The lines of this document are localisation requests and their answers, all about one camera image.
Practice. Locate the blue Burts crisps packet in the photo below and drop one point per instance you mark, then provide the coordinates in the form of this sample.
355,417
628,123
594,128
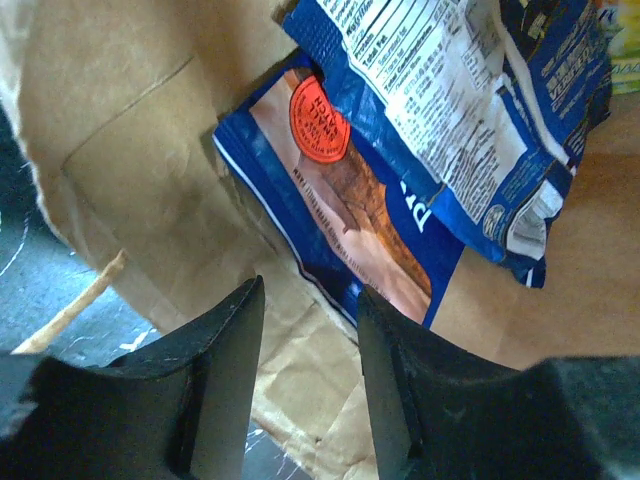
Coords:
349,220

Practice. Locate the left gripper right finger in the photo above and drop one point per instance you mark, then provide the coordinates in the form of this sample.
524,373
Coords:
438,411

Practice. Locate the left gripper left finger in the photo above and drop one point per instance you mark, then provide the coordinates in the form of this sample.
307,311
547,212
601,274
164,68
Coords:
177,408

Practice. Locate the dark blue nutrition-label packet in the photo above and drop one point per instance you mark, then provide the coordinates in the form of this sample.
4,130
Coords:
482,107

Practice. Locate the brown paper bag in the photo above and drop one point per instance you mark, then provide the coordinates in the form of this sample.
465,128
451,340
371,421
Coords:
111,102

